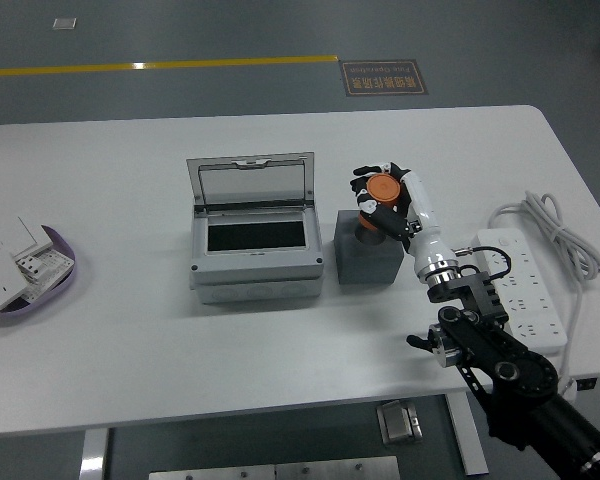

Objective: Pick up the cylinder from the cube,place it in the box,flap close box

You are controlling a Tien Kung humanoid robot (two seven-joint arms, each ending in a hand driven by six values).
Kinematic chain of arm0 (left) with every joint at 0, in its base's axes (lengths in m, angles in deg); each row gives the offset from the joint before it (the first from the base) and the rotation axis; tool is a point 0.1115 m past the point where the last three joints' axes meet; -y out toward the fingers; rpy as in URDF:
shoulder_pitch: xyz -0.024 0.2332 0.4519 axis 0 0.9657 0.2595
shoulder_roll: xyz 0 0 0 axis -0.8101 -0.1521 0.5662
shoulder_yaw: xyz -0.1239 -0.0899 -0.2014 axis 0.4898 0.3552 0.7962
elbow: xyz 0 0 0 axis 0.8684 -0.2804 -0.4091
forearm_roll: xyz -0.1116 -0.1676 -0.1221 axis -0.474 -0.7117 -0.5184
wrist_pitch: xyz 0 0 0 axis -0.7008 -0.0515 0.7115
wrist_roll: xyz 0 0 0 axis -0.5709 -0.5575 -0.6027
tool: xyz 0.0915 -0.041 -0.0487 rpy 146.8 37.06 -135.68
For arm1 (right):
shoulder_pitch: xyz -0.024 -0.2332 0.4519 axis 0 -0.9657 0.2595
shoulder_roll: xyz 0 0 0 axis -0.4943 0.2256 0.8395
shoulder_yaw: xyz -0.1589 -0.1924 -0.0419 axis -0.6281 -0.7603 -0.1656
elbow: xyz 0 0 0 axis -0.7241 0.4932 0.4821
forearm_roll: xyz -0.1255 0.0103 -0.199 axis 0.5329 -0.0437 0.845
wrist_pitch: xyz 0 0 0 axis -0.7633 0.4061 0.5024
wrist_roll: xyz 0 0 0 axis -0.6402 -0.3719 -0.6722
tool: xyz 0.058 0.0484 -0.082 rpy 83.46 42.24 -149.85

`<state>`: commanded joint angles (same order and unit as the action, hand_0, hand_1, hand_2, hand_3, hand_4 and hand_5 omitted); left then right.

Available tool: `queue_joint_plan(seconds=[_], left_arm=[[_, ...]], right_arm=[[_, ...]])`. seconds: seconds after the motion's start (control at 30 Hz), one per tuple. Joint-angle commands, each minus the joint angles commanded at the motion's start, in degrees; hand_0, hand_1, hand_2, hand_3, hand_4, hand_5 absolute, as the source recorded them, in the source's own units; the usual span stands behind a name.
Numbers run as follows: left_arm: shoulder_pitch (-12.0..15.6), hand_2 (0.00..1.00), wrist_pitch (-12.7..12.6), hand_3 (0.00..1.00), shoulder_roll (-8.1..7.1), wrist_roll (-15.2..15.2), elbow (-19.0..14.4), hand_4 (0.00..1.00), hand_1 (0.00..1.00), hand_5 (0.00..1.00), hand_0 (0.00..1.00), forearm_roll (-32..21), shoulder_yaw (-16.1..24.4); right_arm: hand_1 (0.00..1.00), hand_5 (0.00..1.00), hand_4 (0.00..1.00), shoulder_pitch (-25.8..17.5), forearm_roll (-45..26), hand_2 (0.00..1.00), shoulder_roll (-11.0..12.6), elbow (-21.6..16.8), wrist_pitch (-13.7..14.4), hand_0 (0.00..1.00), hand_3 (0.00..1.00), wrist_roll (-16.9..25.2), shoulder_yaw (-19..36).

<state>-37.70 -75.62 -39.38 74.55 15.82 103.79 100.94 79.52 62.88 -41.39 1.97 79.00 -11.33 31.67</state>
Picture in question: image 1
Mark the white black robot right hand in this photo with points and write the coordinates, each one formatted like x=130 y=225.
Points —
x=425 y=215

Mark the orange cylinder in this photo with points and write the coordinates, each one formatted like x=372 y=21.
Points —
x=385 y=189

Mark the transparent hinged box lid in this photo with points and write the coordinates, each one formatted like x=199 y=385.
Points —
x=252 y=180

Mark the grey plastic junction box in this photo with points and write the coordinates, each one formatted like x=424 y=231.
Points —
x=255 y=277

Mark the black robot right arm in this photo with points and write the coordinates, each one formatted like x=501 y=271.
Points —
x=520 y=375

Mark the grey cube with round hole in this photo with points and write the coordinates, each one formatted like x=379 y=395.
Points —
x=365 y=265

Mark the black table control box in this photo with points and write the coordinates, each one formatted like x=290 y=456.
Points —
x=587 y=384

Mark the white power strip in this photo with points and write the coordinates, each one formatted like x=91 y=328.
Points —
x=530 y=295

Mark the brown floor sign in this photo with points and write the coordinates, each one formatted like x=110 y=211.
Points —
x=384 y=78

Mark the metal foot pedal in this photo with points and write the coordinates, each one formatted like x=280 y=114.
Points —
x=399 y=422

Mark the white table leg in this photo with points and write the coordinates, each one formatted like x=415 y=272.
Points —
x=93 y=455
x=467 y=435

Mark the yellow floor tape line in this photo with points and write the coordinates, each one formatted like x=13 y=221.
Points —
x=180 y=65

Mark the purple plastic tray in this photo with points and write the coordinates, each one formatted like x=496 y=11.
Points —
x=65 y=272

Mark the white socket module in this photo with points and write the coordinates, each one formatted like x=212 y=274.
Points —
x=42 y=272

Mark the small metal floor plate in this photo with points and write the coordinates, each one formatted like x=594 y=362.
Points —
x=64 y=23

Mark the metal base plate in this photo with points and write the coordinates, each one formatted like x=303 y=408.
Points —
x=275 y=471

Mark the white rocker switch panel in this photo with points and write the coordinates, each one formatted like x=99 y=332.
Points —
x=20 y=235

